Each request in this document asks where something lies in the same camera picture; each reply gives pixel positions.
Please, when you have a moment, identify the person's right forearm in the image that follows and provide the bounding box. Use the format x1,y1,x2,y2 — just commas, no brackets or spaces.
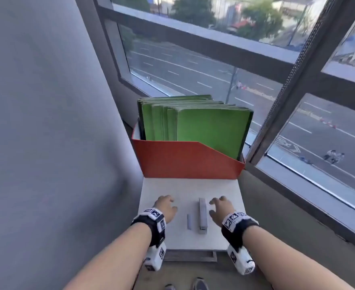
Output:
242,225,355,290

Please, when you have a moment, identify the orange file box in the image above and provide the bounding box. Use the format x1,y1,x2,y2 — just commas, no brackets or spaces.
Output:
131,124,246,180

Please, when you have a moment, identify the left wrist camera with strap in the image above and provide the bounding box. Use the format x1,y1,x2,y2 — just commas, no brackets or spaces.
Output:
131,207,168,272

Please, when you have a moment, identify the wrist camera with strap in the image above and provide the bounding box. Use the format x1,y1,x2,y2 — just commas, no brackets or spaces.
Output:
131,207,168,272
221,211,259,275

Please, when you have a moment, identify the person's left hand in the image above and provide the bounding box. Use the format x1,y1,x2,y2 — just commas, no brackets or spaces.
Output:
153,195,178,224

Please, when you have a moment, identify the person's left forearm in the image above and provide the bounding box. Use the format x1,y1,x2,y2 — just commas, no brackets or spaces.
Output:
63,222,152,290

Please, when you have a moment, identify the grey stapler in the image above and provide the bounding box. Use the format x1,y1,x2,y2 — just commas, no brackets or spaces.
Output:
198,198,208,235

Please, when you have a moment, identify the right wrist camera with strap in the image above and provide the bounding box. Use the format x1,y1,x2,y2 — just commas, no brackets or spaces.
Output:
221,211,259,275

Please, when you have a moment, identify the dark grey window frame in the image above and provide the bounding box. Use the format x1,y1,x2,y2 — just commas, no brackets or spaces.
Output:
92,0,355,258

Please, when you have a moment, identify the grey street lamp pole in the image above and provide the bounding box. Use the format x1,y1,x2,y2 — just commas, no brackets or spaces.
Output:
226,67,239,100

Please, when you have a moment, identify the stack of green folders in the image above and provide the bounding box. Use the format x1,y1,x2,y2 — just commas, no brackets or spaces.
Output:
137,94,254,161

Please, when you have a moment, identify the person's right hand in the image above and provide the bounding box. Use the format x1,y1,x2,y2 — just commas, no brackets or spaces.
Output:
209,196,235,229

